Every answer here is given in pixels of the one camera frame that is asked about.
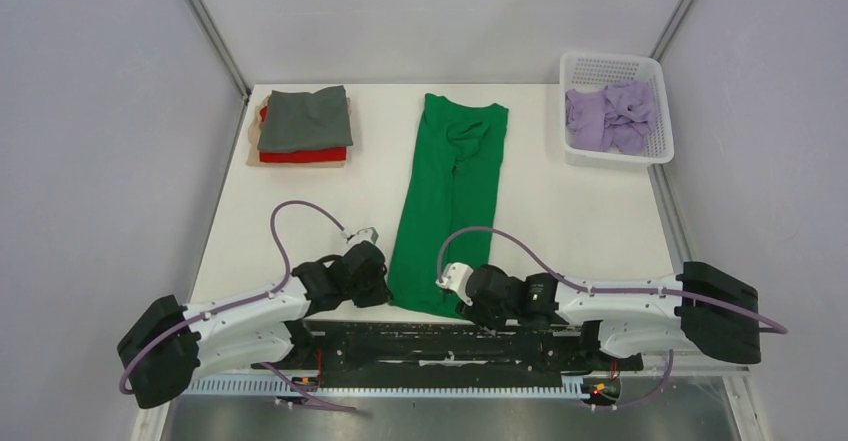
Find green t shirt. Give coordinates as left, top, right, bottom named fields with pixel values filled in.
left=387, top=94, right=509, bottom=318

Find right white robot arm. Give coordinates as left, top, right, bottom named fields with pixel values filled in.
left=436, top=262, right=763, bottom=369

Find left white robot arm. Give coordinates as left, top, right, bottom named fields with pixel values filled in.
left=117, top=241, right=391, bottom=409

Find folded red t shirt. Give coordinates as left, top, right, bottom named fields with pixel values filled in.
left=256, top=107, right=348, bottom=164

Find folded grey t shirt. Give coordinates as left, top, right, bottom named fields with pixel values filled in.
left=257, top=85, right=353, bottom=153

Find crumpled purple t shirt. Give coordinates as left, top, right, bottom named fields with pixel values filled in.
left=565, top=80, right=658, bottom=155

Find white plastic basket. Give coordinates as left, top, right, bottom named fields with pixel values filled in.
left=559, top=52, right=674, bottom=169

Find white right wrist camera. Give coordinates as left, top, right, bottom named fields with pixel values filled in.
left=436, top=262, right=474, bottom=306

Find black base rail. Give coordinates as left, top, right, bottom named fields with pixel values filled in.
left=274, top=320, right=644, bottom=388

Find white slotted cable duct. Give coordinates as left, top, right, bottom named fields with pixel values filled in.
left=183, top=373, right=589, bottom=401

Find left aluminium frame post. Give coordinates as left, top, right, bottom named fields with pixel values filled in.
left=185, top=0, right=251, bottom=101

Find aluminium frame post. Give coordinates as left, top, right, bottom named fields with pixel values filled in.
left=185, top=0, right=251, bottom=101
left=650, top=0, right=696, bottom=62

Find right aluminium frame post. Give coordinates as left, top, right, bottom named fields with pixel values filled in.
left=650, top=0, right=696, bottom=62

